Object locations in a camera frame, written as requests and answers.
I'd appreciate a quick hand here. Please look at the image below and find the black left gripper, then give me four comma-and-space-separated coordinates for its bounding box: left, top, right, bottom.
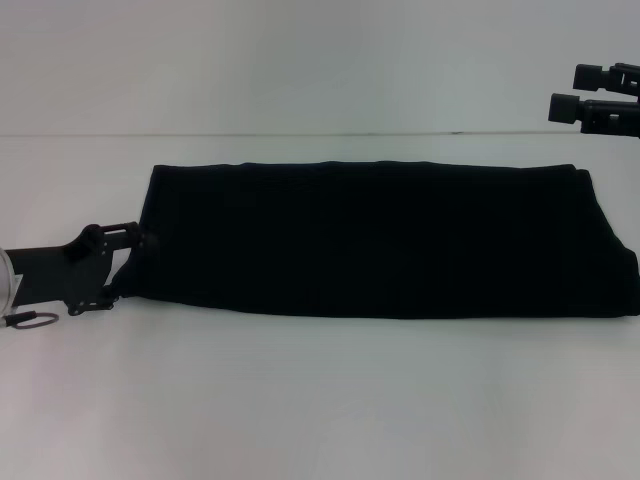
8, 220, 160, 318

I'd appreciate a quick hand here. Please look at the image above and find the black t-shirt with FREE print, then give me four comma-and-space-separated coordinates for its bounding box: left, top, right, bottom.
124, 160, 640, 320

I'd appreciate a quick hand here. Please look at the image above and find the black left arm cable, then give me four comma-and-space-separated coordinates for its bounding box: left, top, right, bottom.
0, 310, 62, 332

